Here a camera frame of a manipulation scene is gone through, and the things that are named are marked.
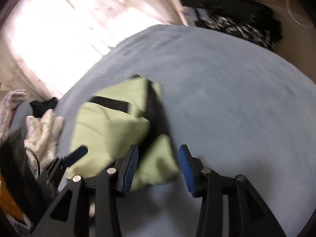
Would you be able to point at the white patterned folded blanket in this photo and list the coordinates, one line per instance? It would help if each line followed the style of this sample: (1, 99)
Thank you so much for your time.
(8, 104)

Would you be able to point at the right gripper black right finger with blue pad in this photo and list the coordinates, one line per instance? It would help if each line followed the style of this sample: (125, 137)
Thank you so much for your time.
(248, 214)

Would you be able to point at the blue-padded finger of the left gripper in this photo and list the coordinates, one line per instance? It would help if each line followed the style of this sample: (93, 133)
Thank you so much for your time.
(74, 156)

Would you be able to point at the black garment near curtain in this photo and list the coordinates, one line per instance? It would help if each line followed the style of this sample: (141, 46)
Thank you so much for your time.
(39, 108)

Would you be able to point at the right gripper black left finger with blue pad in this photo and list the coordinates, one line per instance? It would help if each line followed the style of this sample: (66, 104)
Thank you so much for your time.
(68, 214)

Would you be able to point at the green and black hooded jacket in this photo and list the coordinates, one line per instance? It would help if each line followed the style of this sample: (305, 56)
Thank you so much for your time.
(111, 120)

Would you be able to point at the blue grey bed sheet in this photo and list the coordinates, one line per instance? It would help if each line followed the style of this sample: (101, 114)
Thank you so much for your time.
(240, 108)

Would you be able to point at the black white patterned clothes pile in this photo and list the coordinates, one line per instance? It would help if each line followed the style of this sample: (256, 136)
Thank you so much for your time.
(244, 19)

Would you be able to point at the wooden desk shelf unit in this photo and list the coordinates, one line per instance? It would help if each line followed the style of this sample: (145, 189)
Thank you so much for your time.
(298, 46)

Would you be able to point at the white floral curtain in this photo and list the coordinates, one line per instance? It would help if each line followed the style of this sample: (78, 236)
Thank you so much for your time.
(55, 42)

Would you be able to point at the upper blue grey pillow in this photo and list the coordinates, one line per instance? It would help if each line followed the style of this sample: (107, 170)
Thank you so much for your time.
(19, 119)

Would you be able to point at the white puffer jacket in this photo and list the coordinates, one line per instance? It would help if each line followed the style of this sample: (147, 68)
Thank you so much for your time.
(42, 136)

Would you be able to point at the orange wooden headboard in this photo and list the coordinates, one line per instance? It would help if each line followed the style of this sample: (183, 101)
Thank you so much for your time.
(8, 204)

